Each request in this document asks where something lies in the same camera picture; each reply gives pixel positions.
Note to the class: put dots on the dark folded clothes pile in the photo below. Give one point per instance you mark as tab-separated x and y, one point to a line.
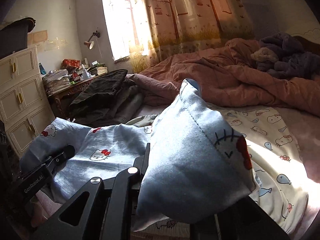
109	100

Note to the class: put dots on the carved wooden desk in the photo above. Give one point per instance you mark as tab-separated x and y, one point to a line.
60	101

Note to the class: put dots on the dark storage bin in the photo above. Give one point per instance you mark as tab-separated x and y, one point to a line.
14	36

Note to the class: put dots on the pink bed sheet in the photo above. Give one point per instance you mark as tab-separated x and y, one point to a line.
300	134

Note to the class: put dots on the pink wall lamp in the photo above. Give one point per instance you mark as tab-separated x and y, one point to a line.
90	43

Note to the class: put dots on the red box on desk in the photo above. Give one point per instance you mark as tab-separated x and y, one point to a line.
70	63

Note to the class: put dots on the light blue Hello Kitty pants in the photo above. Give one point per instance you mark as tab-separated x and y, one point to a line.
198	164

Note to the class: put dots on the stack of books and papers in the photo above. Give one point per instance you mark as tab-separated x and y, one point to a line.
59	79

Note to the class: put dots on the cream Hello Kitty garment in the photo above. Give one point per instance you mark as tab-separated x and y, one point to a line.
204	160

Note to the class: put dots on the tree print curtain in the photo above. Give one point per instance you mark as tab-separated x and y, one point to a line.
162	28

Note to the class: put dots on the pink checked quilt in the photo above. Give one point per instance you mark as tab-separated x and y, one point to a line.
227	78

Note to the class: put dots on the white drawer cabinet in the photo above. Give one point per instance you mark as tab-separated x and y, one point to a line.
25	109

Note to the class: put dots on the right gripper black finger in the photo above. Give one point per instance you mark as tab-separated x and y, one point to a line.
101	209

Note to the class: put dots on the purple fleece blanket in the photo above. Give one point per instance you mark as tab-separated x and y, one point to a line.
283	57

